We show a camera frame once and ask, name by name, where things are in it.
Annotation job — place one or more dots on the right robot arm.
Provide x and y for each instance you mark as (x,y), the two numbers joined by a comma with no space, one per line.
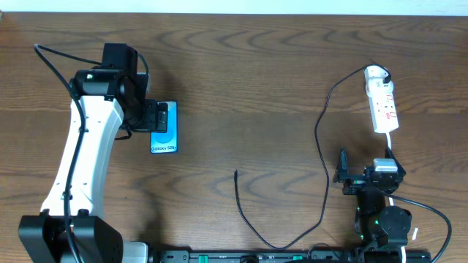
(383,228)

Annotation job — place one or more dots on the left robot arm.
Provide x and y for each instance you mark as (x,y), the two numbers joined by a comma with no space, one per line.
(109,97)

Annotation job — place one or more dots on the white power strip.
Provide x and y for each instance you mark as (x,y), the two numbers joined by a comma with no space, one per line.
(382,106)

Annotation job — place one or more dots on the blue Galaxy smartphone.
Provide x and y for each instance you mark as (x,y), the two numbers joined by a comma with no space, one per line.
(166,142)

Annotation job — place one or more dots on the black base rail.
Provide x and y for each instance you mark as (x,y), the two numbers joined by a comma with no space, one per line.
(321,255)

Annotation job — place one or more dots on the white USB charger plug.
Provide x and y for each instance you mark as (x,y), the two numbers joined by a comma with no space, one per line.
(377,75)

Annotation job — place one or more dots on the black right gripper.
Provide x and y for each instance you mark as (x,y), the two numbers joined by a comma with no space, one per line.
(357,177)

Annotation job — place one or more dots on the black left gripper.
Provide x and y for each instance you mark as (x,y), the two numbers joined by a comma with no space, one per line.
(161,115)

